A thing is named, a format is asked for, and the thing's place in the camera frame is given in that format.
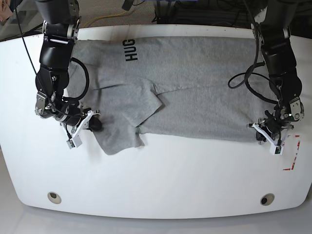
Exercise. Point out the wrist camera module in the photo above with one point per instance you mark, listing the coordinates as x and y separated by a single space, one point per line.
74 142
276 150

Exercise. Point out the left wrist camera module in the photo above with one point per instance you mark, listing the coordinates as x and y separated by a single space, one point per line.
276 150

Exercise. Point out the right table grommet hole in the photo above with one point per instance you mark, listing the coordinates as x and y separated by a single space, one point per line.
267 199

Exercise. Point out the red tape rectangle marking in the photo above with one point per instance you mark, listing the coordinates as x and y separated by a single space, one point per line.
290 152

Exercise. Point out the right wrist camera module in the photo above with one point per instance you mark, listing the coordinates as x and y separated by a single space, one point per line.
74 142

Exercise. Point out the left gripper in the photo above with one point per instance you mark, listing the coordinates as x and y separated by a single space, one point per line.
270 130

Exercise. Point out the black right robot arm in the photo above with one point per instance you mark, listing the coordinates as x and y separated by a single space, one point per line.
60 28

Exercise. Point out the grey T-shirt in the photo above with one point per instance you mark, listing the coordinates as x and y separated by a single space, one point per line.
169 85

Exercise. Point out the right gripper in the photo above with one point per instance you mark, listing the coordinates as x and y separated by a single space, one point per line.
90 121

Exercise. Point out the left table grommet hole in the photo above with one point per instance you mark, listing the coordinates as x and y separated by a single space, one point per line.
54 198

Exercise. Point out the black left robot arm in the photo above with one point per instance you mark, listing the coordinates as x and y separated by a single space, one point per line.
271 26

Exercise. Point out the table grommet hole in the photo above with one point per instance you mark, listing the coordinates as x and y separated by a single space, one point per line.
267 199
54 198

